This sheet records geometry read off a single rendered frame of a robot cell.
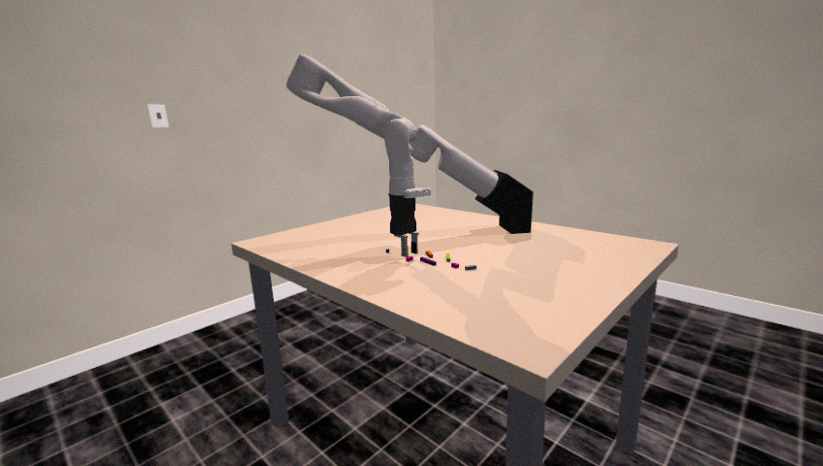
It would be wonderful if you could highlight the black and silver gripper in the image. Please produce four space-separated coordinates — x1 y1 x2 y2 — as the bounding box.
388 176 431 257

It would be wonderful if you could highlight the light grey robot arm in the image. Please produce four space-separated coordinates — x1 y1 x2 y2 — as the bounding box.
286 54 499 198

